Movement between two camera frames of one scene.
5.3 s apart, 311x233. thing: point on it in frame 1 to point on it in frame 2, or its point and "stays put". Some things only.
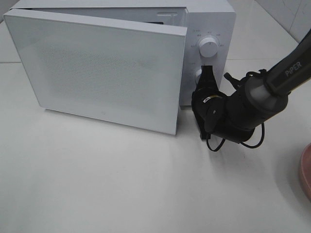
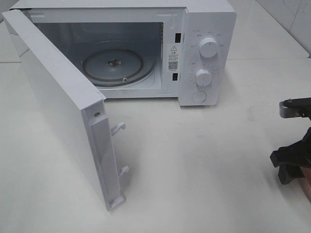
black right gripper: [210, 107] to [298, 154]
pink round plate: [305, 172] stays put
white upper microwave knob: [208, 47] stays put
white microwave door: [125, 72] to [78, 107]
